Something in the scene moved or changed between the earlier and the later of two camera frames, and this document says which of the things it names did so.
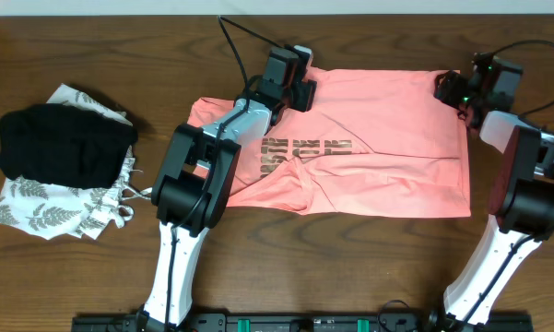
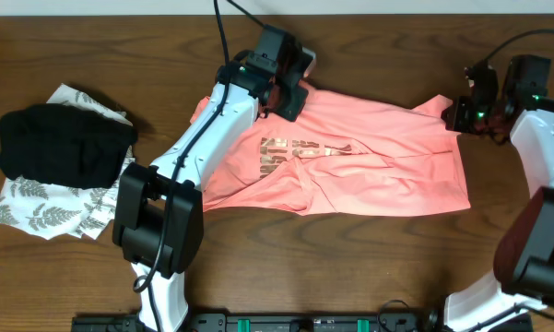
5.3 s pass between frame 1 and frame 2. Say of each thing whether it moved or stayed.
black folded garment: stayed
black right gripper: moved
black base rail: stayed
